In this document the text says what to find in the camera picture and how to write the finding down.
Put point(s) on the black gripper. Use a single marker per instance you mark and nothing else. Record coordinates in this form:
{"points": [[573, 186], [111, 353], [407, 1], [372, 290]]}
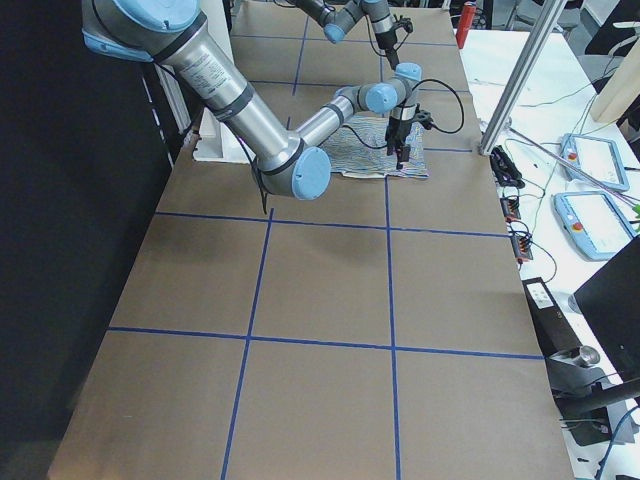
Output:
{"points": [[385, 42], [396, 128]]}

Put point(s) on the navy white striped polo shirt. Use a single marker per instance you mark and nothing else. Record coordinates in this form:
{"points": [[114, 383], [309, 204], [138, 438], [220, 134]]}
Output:
{"points": [[358, 149]]}

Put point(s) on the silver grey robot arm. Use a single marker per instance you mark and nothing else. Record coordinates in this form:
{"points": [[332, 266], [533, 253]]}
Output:
{"points": [[286, 163], [336, 24]]}

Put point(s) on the red fire extinguisher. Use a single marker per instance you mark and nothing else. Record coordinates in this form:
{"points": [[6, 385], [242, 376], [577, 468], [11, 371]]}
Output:
{"points": [[465, 22]]}

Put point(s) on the black clamp bar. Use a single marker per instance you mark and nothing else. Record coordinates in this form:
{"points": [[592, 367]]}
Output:
{"points": [[504, 169]]}

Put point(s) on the metal rod green tip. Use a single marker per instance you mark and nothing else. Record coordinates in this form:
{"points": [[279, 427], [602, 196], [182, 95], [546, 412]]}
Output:
{"points": [[631, 202]]}

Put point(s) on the far blue teach pendant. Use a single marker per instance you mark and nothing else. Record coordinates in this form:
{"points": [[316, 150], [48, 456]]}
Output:
{"points": [[597, 157]]}

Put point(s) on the blue teach pendant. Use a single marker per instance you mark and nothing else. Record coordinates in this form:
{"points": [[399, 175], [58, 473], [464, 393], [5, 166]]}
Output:
{"points": [[597, 157], [594, 223]]}

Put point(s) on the near blue teach pendant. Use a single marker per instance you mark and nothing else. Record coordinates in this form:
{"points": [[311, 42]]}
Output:
{"points": [[594, 223]]}

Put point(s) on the black power box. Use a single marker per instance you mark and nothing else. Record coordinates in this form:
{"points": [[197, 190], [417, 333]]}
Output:
{"points": [[553, 331]]}

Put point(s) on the black monitor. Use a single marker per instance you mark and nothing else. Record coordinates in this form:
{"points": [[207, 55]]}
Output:
{"points": [[609, 302]]}

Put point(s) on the grey aluminium frame post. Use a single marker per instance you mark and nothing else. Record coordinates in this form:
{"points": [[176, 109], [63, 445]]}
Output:
{"points": [[537, 38]]}

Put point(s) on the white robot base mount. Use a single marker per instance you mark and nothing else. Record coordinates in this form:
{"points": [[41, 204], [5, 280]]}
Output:
{"points": [[217, 143]]}

